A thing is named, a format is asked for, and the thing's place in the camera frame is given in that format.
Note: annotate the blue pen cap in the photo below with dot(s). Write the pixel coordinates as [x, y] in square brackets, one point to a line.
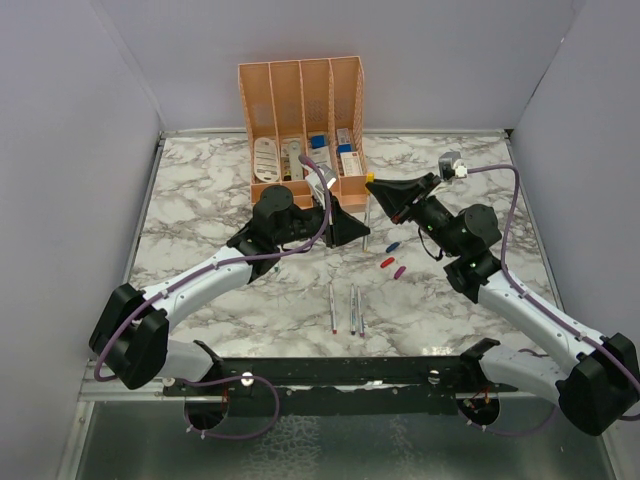
[392, 247]

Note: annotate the red pen cap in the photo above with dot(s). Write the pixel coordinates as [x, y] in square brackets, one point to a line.
[387, 262]

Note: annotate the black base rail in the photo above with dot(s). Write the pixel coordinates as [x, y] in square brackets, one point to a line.
[345, 386]

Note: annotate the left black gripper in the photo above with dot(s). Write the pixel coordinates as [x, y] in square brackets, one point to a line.
[344, 227]

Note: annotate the white blue box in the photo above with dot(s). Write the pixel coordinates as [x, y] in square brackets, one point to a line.
[319, 149]

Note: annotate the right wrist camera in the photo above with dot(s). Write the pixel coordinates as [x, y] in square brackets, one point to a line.
[451, 166]

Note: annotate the white red box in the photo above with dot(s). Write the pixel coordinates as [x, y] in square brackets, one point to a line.
[348, 154]

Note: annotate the yellow whiteboard marker pen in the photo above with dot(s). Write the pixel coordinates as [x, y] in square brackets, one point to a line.
[366, 221]

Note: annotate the purple whiteboard marker pen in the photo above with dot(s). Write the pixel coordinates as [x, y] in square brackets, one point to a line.
[359, 312]

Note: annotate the peach desk organizer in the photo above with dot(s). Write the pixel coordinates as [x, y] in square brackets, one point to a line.
[287, 100]

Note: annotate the red whiteboard marker pen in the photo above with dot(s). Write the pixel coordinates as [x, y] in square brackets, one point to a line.
[332, 309]

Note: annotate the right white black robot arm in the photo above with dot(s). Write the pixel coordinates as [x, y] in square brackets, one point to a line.
[593, 379]

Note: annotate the blue whiteboard marker pen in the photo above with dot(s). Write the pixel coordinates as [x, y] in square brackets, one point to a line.
[353, 310]

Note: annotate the aluminium frame rail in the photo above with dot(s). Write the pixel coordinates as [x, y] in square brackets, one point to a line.
[92, 390]

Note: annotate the grey stapler tool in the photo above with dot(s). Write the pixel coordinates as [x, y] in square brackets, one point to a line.
[296, 167]

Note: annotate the white oval package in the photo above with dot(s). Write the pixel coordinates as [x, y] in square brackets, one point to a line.
[265, 160]

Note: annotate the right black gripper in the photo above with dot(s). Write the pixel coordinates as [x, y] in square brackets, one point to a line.
[397, 195]

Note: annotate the purple pen cap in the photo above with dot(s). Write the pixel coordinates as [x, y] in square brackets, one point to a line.
[399, 272]

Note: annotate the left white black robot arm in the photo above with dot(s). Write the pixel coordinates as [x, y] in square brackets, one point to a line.
[132, 336]

